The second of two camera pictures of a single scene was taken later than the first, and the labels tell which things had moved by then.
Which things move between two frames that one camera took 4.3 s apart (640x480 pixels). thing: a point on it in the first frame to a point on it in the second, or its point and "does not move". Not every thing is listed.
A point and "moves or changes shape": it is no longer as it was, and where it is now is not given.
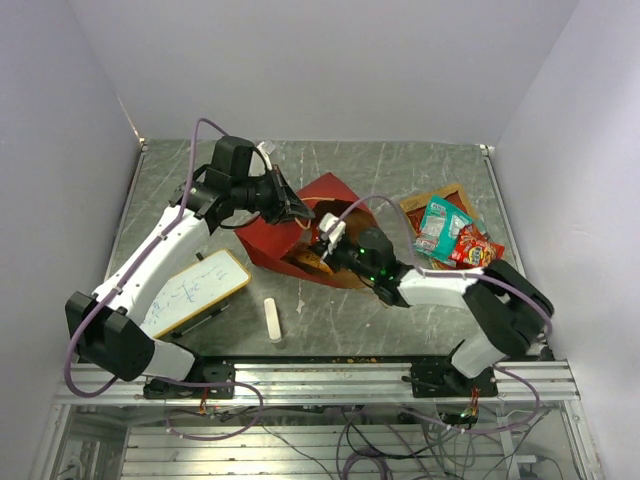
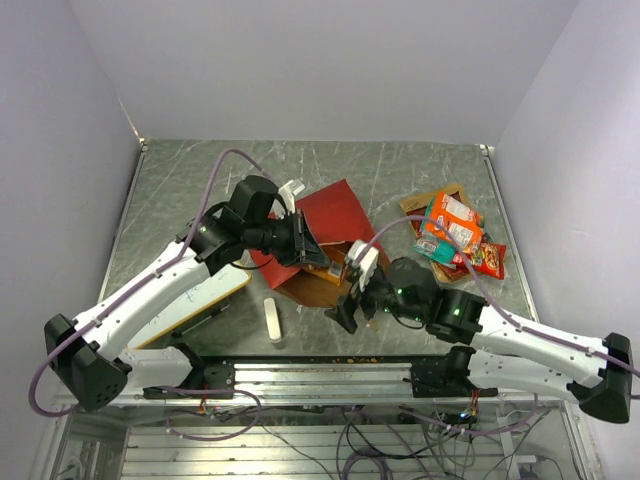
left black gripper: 282,208 to 303,242
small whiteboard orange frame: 194,290 does not move
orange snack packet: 310,259 moves or changes shape
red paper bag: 293,249 moves or changes shape
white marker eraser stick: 272,320 does not move
